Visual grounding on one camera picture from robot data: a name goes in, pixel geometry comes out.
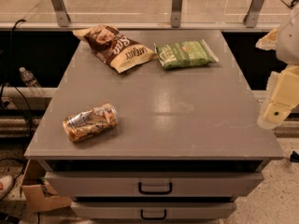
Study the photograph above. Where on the right metal bracket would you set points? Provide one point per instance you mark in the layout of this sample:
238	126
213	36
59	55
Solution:
252	16

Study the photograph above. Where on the clear plastic water bottle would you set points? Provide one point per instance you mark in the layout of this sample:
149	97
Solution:
31	82

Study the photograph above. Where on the upper grey drawer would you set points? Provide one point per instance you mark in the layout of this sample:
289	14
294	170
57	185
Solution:
153	184

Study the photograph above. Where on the grey cabinet table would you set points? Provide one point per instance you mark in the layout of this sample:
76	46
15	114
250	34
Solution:
200	119

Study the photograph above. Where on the white shoe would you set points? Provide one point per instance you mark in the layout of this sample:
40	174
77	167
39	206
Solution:
6	184

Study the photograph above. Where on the crushed orange soda can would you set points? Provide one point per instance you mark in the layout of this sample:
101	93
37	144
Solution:
91	122

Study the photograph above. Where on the cardboard box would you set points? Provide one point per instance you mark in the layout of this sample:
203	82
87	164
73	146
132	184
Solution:
39	194

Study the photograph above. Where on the brown chip bag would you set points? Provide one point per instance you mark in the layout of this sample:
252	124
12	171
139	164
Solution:
113	48

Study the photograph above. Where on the grey drawer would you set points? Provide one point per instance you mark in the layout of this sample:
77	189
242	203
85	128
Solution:
153	211
153	184

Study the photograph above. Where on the green snack bag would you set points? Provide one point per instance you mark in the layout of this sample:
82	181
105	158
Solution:
185	54

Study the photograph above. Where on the lower grey drawer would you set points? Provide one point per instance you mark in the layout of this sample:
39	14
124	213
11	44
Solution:
153	211

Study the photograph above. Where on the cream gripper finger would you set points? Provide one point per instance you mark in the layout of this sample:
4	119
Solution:
282	97
269	41

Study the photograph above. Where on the left metal bracket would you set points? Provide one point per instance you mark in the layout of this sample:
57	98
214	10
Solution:
62	17

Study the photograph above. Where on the metal bracket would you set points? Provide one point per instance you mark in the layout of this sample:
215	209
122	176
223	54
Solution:
252	16
176	9
62	17

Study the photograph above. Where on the middle metal bracket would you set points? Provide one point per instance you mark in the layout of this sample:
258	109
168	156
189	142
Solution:
176	9

